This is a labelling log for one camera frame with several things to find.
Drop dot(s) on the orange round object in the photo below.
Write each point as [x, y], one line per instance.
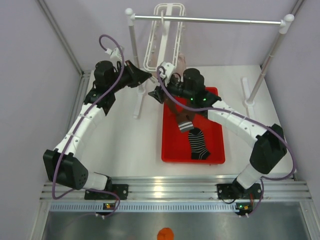
[165, 234]

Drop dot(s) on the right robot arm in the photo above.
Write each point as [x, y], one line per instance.
[267, 142]

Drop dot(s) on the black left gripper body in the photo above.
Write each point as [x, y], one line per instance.
[128, 78]

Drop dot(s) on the black striped sock lower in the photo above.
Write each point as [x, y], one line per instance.
[197, 144]

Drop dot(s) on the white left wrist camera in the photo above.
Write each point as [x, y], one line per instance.
[115, 54]

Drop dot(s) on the white rack base foot left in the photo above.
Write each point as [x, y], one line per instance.
[141, 90]

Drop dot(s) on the aluminium mounting rail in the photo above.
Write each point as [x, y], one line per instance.
[204, 188]

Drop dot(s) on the brown sock striped cuff long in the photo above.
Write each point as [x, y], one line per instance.
[184, 125]

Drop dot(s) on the red plastic tray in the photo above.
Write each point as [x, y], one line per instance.
[175, 147]

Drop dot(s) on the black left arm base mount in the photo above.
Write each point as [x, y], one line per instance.
[120, 190]

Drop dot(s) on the white clip sock hanger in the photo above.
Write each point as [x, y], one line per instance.
[165, 38]

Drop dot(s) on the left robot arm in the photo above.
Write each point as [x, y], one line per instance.
[63, 164]

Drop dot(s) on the pale pink sock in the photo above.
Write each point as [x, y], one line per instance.
[181, 64]

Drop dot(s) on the white drying rack frame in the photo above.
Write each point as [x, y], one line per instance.
[283, 24]

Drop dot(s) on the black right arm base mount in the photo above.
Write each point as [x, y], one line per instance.
[231, 192]

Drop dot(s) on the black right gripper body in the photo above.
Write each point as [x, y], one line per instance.
[177, 88]

